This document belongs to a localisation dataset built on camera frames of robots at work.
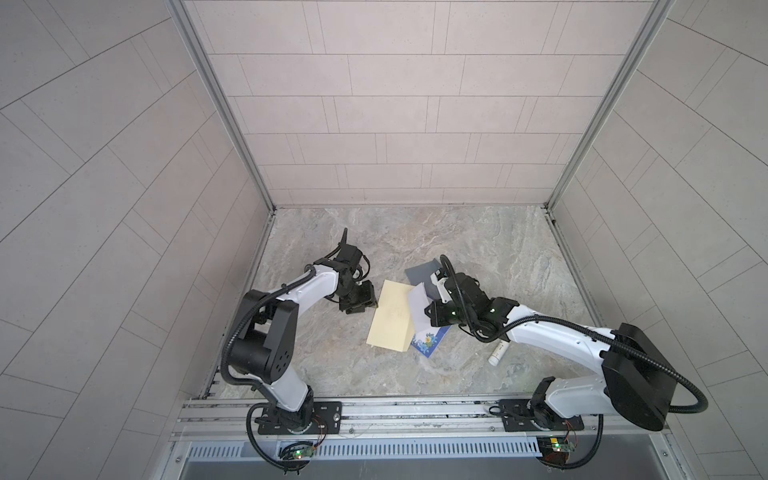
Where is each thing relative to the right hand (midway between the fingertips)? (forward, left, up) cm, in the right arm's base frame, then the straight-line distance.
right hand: (421, 315), depth 81 cm
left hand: (+7, +11, -4) cm, 14 cm away
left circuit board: (-28, +30, -3) cm, 41 cm away
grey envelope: (+18, -3, -8) cm, 20 cm away
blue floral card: (-6, -1, -7) cm, 10 cm away
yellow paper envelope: (+1, +8, -8) cm, 11 cm away
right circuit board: (-30, -28, -9) cm, 42 cm away
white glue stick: (-9, -20, -7) cm, 23 cm away
